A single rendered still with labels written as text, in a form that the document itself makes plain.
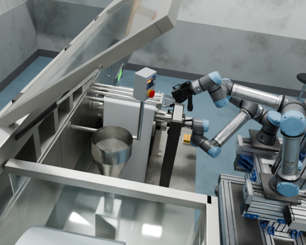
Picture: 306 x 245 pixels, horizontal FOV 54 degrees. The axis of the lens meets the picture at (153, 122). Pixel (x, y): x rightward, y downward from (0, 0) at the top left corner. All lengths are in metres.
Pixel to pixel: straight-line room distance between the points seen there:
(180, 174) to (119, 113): 0.62
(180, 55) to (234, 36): 0.83
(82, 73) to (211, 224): 0.46
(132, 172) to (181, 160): 0.42
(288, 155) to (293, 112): 0.26
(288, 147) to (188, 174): 0.58
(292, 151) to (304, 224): 0.57
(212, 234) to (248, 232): 1.89
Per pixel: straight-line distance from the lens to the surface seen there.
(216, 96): 1.65
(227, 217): 2.62
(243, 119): 1.95
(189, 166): 1.92
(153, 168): 1.85
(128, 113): 1.42
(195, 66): 4.81
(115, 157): 1.00
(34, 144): 1.03
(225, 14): 4.58
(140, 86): 1.06
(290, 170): 1.83
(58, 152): 1.23
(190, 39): 4.65
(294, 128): 1.65
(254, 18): 4.65
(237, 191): 2.87
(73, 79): 0.74
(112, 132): 1.11
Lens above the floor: 2.19
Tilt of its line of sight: 36 degrees down
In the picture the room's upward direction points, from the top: 8 degrees clockwise
